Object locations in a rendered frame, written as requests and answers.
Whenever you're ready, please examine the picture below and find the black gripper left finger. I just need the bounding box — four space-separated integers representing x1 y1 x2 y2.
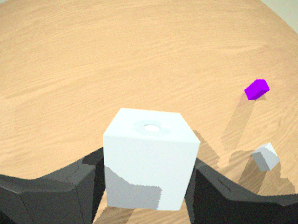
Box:
0 147 105 224

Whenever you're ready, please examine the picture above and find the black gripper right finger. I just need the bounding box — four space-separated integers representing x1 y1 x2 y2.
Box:
184 157 298 224

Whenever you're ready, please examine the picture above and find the small purple block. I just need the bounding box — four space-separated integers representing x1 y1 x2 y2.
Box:
243 79 270 100

